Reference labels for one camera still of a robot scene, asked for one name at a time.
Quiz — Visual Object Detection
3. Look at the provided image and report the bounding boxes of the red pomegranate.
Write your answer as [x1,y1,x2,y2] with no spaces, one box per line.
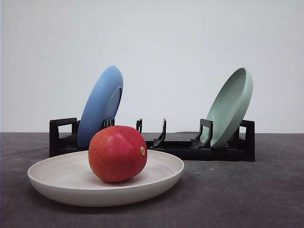
[88,125,148,183]

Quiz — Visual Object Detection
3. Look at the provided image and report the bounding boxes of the white plate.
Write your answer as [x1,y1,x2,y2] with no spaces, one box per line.
[27,150,184,207]

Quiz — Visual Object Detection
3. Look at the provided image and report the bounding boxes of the blue plate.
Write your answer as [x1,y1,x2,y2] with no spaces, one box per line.
[77,66,124,150]

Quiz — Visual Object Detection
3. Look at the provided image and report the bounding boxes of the green plate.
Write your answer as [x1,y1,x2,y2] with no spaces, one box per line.
[200,68,253,148]

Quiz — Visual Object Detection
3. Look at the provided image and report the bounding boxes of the black plastic dish rack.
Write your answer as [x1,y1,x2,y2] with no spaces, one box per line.
[49,118,255,162]

